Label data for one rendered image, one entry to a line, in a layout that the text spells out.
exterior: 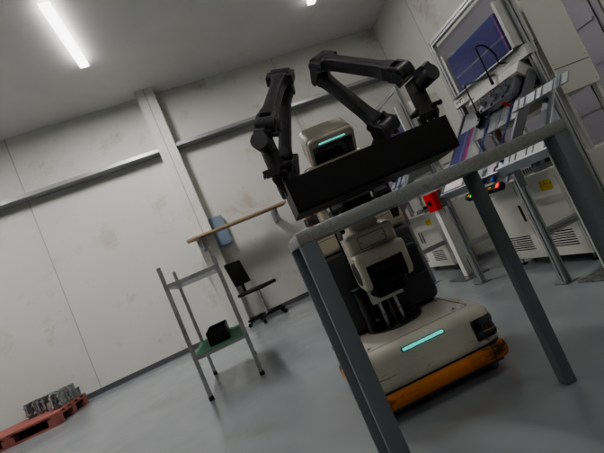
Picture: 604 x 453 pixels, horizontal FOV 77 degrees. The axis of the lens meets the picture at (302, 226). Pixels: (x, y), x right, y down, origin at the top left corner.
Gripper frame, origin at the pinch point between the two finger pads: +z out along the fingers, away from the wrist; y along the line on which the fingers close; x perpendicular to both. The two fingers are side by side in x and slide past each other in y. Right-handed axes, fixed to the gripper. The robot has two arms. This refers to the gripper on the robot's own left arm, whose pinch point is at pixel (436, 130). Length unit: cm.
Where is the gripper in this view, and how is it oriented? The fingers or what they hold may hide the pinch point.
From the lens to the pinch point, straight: 145.4
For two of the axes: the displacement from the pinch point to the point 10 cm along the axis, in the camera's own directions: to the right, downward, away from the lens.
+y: 9.1, -4.0, 1.1
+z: 4.1, 9.1, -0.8
